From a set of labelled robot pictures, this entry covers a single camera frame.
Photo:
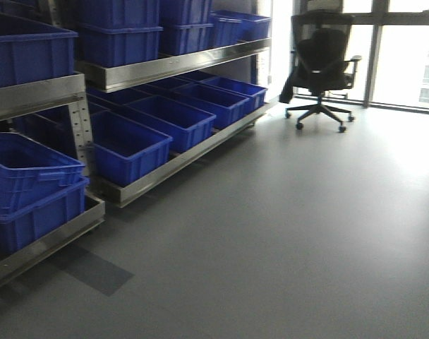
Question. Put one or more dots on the blue crate bottom left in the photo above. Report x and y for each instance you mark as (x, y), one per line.
(25, 226)

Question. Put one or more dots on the blue open crate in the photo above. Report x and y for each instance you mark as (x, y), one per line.
(254, 93)
(227, 107)
(126, 150)
(187, 125)

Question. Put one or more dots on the blue stacked crate upper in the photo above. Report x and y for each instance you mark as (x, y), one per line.
(117, 33)

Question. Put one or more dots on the blue stacked crate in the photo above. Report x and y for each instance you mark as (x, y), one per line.
(186, 26)
(117, 33)

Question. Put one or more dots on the black office chair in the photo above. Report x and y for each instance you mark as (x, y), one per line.
(321, 38)

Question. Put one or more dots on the blue crate upper far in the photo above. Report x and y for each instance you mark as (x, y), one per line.
(230, 27)

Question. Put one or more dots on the steel shelving rack far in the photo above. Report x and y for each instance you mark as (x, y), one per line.
(113, 80)

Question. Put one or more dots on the blue stacked crate middle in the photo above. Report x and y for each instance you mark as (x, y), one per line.
(186, 26)

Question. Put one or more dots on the blue open crate middle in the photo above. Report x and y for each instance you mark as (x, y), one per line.
(187, 125)

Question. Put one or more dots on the steel shelving rack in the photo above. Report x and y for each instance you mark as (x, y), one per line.
(19, 100)
(113, 80)

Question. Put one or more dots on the tilted blue crate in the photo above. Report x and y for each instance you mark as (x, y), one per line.
(30, 171)

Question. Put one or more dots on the blue crate near top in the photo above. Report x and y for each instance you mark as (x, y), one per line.
(33, 51)

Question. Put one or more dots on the steel shelving rack near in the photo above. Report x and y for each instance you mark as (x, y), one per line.
(19, 100)

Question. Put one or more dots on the blue open crate lower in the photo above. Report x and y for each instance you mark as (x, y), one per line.
(126, 150)

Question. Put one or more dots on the blue open crate far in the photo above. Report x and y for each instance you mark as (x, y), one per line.
(254, 93)

